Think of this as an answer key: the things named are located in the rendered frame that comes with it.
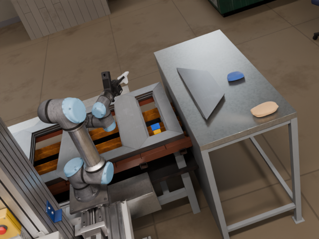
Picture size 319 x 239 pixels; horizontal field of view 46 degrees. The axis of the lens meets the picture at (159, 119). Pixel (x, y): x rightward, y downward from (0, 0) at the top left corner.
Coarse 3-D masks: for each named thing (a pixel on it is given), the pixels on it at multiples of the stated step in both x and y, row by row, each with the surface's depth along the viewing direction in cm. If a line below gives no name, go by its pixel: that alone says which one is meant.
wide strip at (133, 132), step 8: (128, 96) 311; (120, 104) 305; (128, 104) 302; (136, 104) 299; (120, 112) 296; (128, 112) 293; (136, 112) 290; (120, 120) 288; (128, 120) 285; (136, 120) 282; (120, 128) 280; (128, 128) 277; (136, 128) 275; (144, 128) 272; (128, 136) 270; (136, 136) 268; (144, 136) 265; (128, 144) 263; (136, 144) 261
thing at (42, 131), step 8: (136, 96) 309; (144, 96) 310; (152, 96) 310; (160, 112) 285; (48, 128) 308; (56, 128) 308; (32, 136) 305; (120, 136) 278; (176, 136) 257; (184, 136) 259; (32, 144) 297; (152, 144) 257; (160, 144) 258; (32, 152) 289; (136, 152) 257; (32, 160) 283; (112, 160) 257; (120, 160) 258; (48, 184) 257
